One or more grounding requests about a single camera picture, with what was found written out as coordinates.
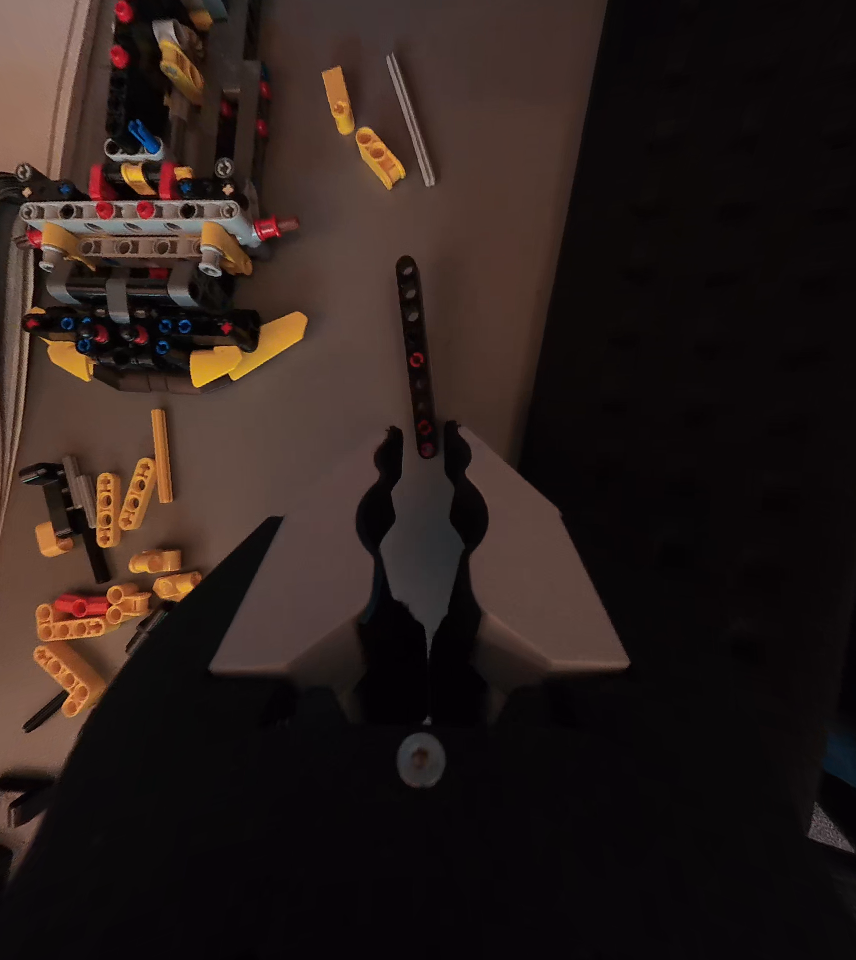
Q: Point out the black lego beam with red pins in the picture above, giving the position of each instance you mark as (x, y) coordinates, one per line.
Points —
(416, 352)

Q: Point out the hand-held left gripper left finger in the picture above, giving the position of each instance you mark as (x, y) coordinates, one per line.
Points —
(300, 600)

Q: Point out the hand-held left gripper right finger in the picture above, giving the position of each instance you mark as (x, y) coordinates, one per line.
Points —
(540, 592)

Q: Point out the scattered yellow lego pieces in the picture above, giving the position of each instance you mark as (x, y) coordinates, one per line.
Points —
(98, 570)

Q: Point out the black perforated chair back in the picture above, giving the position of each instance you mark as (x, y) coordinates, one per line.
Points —
(697, 375)

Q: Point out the grey lego axle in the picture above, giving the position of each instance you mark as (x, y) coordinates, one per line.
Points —
(410, 120)

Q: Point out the partly built lego car chassis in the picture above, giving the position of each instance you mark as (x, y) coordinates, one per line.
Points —
(143, 217)

